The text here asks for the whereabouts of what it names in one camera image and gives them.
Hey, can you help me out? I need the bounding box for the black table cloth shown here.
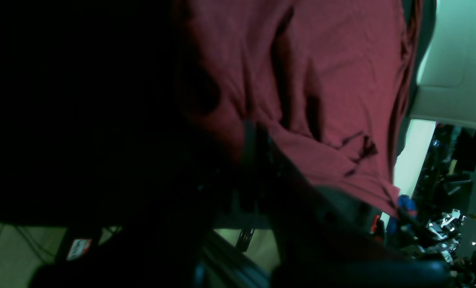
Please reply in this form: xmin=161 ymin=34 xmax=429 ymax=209
xmin=0 ymin=0 xmax=436 ymax=230

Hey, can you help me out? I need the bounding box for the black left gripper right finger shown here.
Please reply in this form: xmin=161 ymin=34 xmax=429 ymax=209
xmin=238 ymin=121 xmax=452 ymax=288

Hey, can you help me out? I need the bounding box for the black box with name sticker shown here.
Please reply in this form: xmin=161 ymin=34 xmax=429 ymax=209
xmin=58 ymin=235 xmax=102 ymax=261

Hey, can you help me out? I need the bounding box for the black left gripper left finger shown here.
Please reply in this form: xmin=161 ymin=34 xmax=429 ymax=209
xmin=30 ymin=120 xmax=242 ymax=288

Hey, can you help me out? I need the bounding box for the blue and orange clamp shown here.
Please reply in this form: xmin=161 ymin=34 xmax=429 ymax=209
xmin=370 ymin=194 xmax=418 ymax=247

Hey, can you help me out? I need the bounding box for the dark red long-sleeve shirt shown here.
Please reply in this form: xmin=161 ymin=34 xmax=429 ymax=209
xmin=172 ymin=0 xmax=426 ymax=216

